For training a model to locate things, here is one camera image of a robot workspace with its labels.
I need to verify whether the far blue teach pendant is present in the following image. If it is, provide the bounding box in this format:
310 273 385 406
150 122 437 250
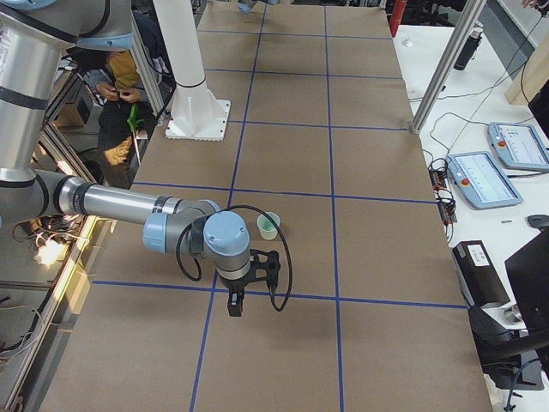
488 123 548 172

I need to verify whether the seated person dark jacket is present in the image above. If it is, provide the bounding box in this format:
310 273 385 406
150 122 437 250
69 47 158 189

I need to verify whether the aluminium frame post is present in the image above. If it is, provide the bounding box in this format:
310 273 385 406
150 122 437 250
409 0 486 135

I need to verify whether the black water bottle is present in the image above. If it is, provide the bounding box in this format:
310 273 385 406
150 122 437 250
453 27 483 70

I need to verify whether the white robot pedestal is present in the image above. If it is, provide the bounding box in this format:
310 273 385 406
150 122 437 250
154 0 231 142

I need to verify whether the pale green cup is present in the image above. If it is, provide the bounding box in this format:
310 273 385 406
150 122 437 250
256 212 281 240

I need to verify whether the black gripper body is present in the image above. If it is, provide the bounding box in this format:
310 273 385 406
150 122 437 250
220 249 280 295

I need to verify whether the blue teach pendant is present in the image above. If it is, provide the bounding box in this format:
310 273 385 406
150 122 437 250
488 123 548 172
446 151 523 209

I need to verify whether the black computer monitor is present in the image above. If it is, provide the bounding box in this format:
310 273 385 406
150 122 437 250
504 92 549 336

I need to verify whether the near blue teach pendant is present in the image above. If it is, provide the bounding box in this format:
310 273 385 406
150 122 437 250
446 151 523 209

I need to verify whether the black box with label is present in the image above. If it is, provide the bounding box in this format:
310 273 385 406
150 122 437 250
452 240 510 309

